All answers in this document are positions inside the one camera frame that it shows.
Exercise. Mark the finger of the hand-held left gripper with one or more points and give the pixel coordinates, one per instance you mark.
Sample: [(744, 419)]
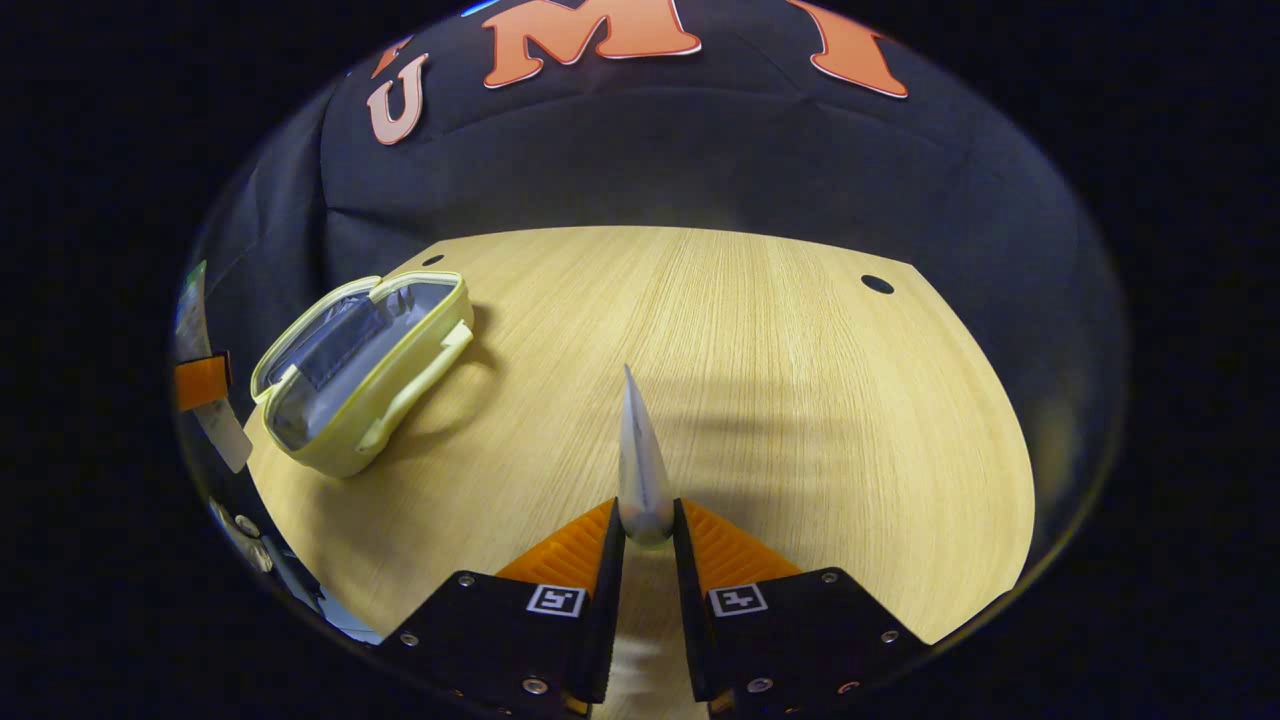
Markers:
[(203, 383)]

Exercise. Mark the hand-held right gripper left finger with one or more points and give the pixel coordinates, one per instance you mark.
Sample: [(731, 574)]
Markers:
[(605, 620)]

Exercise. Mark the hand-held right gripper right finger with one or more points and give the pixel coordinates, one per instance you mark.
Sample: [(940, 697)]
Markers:
[(690, 620)]

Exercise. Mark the pale yellow suitcase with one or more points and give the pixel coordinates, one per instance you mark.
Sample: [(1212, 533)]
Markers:
[(400, 400)]

